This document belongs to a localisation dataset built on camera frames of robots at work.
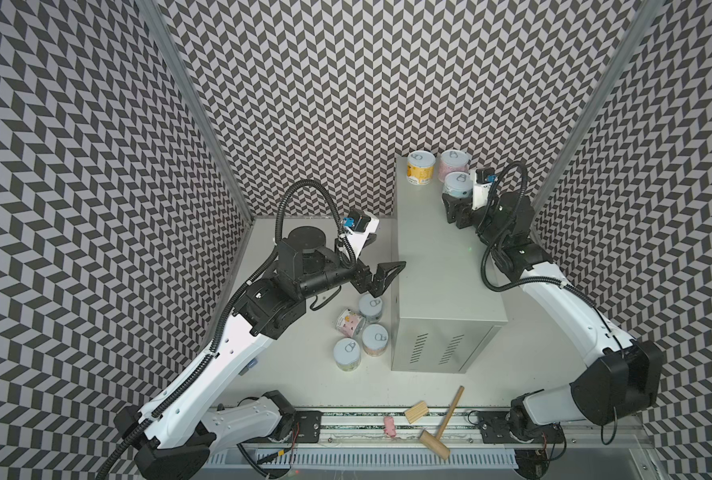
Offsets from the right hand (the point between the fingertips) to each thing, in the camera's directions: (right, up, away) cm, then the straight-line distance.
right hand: (456, 197), depth 76 cm
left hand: (-18, -14, -17) cm, 29 cm away
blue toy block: (-56, -46, +7) cm, 72 cm away
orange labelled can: (-21, -39, +7) cm, 45 cm away
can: (-22, -31, +14) cm, 41 cm away
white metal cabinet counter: (-8, -25, -19) cm, 32 cm away
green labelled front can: (-28, -42, +5) cm, 51 cm away
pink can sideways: (-28, -35, +9) cm, 45 cm away
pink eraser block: (-17, -57, -3) cm, 60 cm away
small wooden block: (-10, -56, +1) cm, 56 cm away
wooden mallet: (-6, -60, -5) cm, 60 cm away
